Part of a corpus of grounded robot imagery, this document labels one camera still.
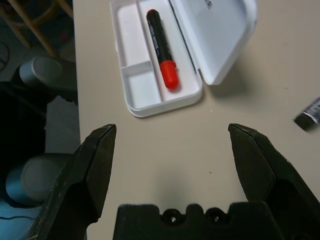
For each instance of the black marker with red cap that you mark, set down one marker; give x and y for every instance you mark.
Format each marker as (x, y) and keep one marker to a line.
(162, 45)

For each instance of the grey robot leg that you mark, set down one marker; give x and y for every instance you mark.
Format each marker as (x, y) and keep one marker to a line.
(37, 177)
(45, 72)

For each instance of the white plastic pencil case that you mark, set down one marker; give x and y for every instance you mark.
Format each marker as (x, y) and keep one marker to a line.
(220, 37)

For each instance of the grey left robot leg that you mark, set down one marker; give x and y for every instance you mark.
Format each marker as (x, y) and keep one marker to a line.
(45, 72)

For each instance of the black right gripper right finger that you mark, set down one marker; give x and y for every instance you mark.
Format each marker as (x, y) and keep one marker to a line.
(262, 162)

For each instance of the grey right robot leg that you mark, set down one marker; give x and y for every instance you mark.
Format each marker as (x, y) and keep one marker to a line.
(37, 177)

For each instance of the light wooden chair frame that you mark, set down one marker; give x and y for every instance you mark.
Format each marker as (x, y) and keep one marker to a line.
(32, 26)

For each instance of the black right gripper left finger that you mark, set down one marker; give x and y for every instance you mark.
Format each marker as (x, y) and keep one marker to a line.
(75, 187)

